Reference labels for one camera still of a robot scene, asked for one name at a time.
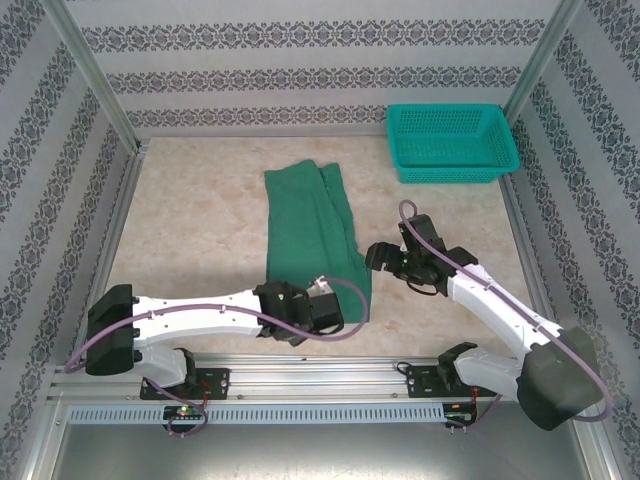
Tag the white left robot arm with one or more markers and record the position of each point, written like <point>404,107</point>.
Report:
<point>200,322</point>

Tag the green long pants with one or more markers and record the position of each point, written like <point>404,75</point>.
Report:
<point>305,225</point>

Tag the aluminium back rail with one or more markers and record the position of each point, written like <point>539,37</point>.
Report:
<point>260,134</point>

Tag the aluminium front rail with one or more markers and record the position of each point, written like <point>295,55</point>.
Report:
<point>320,380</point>

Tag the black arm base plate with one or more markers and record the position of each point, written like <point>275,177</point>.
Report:
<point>217,382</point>
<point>422,382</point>

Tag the small controller board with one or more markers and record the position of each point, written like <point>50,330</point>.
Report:
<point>457,414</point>
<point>182,412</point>

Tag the aluminium frame post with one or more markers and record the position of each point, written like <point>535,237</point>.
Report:
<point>542,55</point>
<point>84,55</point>

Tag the teal plastic basket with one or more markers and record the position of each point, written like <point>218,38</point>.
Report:
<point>450,142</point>

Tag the steel sheet panel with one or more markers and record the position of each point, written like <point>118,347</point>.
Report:
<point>320,450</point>

